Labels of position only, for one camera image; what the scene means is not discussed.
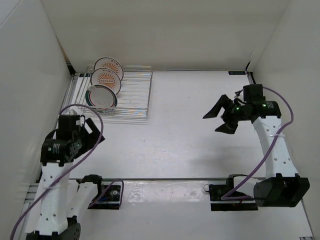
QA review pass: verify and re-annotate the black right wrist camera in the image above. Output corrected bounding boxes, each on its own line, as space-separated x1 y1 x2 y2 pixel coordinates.
243 84 266 104

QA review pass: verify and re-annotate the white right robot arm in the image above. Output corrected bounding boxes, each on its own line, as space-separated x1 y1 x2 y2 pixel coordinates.
203 93 310 208

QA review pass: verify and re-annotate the metal wire dish rack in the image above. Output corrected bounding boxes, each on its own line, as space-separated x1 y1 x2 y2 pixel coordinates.
62 64 153 124

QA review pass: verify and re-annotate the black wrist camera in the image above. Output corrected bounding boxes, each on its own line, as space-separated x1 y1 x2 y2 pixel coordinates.
243 84 266 104
58 114 81 133

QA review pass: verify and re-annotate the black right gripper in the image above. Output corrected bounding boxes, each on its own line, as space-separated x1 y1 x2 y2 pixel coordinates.
203 94 250 135

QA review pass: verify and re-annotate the green rimmed white plate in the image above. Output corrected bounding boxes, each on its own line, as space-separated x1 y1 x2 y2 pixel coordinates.
85 84 118 113

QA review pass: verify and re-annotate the orange sunburst plate front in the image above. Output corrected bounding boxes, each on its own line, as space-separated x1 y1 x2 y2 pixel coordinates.
90 68 122 95

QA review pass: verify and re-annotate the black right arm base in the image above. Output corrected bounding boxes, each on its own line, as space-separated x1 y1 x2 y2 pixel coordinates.
203 174 258 212

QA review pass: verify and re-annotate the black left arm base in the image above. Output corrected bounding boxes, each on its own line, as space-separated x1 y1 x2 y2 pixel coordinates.
88 179 125 210

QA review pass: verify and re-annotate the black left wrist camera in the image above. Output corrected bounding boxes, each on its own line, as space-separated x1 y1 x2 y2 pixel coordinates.
58 114 81 133

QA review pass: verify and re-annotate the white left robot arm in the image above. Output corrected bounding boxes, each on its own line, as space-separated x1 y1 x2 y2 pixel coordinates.
26 115 105 240

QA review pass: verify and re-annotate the orange sunburst plate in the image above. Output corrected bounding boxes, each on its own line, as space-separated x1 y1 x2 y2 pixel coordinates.
90 68 122 95
93 57 124 81

